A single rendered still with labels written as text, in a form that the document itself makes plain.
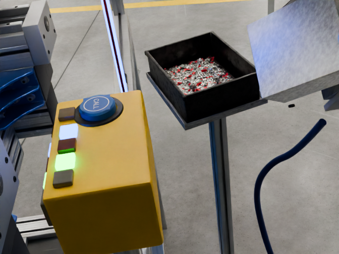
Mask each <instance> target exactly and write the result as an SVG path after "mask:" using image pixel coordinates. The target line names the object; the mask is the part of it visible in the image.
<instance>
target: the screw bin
mask: <svg viewBox="0 0 339 254"><path fill-rule="evenodd" d="M144 53H145V55H146V56H147V57H148V62H149V68H150V74H151V78H152V80H153V81H154V82H155V83H156V85H157V86H158V87H159V88H160V90H161V91H162V92H163V94H164V95H165V96H166V97H167V99H168V100H169V101H170V103H171V104H172V105H173V106H174V108H175V109H176V110H177V112H178V113H179V114H180V115H181V117H182V118H183V119H184V120H185V122H186V123H189V122H192V121H196V120H199V119H202V118H205V117H208V116H211V115H214V114H217V113H220V112H223V111H226V110H229V109H232V108H235V107H238V106H241V105H244V104H247V103H250V102H253V101H256V100H259V82H258V78H257V73H256V68H255V66H254V65H253V64H252V63H251V62H249V61H248V60H247V59H246V58H245V57H243V56H242V55H241V54H240V53H238V52H237V51H236V50H235V49H234V48H232V47H231V46H230V45H229V44H228V43H226V42H225V41H224V40H223V39H221V38H220V37H219V36H218V35H217V34H215V33H214V32H213V31H210V32H207V33H204V34H200V35H197V36H194V37H190V38H187V39H183V40H180V41H177V42H173V43H170V44H167V45H163V46H160V47H157V48H153V49H150V50H146V51H144ZM209 55H210V56H212V57H214V59H215V60H216V61H217V62H218V63H219V64H220V65H222V66H223V67H224V68H225V69H226V70H227V71H228V72H229V73H230V74H231V75H232V76H234V77H235V79H232V80H229V81H226V82H223V83H220V84H217V85H214V86H211V87H208V88H205V89H202V90H199V91H196V92H193V93H190V94H187V95H186V94H184V93H183V92H182V91H181V89H180V88H179V87H178V86H177V85H176V84H175V82H174V81H173V80H172V79H171V78H170V77H169V75H168V74H167V73H166V72H165V71H164V68H166V69H168V68H172V67H175V66H178V65H181V64H185V63H187V62H189V61H194V60H197V59H199V58H203V57H206V56H209Z"/></svg>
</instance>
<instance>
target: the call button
mask: <svg viewBox="0 0 339 254"><path fill-rule="evenodd" d="M116 109H117V108H116V103H115V100H114V99H113V98H112V97H110V94H108V95H95V96H91V97H89V98H83V102H82V103H81V104H80V106H79V112H80V116H81V118H82V119H83V120H85V121H101V120H104V119H107V118H109V117H110V116H112V115H113V114H114V113H115V112H116Z"/></svg>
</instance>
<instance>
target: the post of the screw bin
mask: <svg viewBox="0 0 339 254"><path fill-rule="evenodd" d="M208 125H209V136H210V147H211V159H212V170H213V181H214V192H215V203H216V215H217V226H218V237H219V248H220V254H235V251H234V234H233V218H232V201H231V185H230V168H229V152H228V135H227V118H226V117H224V118H221V119H218V120H215V121H212V122H209V123H208Z"/></svg>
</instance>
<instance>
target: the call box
mask: <svg viewBox="0 0 339 254"><path fill-rule="evenodd" d="M110 97H112V98H113V99H114V100H115V103H116V108H117V109H116V112H115V113H114V114H113V115H112V116H110V117H109V118H107V119H104V120H101V121H85V120H83V119H82V118H81V116H80V112H79V106H80V104H81V103H82V102H83V99H78V100H72V101H66V102H60V103H58V104H57V108H56V115H55V121H54V128H53V134H52V141H51V147H50V154H49V160H48V167H47V173H46V180H45V186H44V192H43V199H42V200H43V202H44V205H45V207H46V210H47V212H48V215H49V217H50V220H51V222H52V225H53V227H54V230H55V232H56V235H57V237H58V239H59V242H60V244H61V247H62V249H63V252H64V254H110V253H116V252H122V251H128V250H134V249H140V248H146V247H153V246H159V245H162V244H163V240H164V238H163V229H162V221H161V213H160V205H159V197H158V189H157V181H156V172H155V164H154V156H153V148H152V142H151V136H150V131H149V126H148V120H147V115H146V109H145V104H144V99H143V93H142V92H141V91H140V90H135V91H128V92H122V93H116V94H110ZM69 107H75V109H76V114H75V119H73V120H66V121H59V120H58V116H59V110H60V109H63V108H69ZM69 124H77V125H78V133H77V137H76V140H77V146H76V152H73V153H75V156H76V157H75V167H74V168H71V169H73V171H74V181H73V185H72V186H66V187H59V188H54V187H53V185H52V183H53V176H54V172H56V171H57V170H56V169H55V161H56V157H57V155H59V154H58V152H57V149H58V142H59V140H60V137H59V135H60V127H61V126H63V125H69ZM65 170H67V169H65ZM59 171H61V170H59Z"/></svg>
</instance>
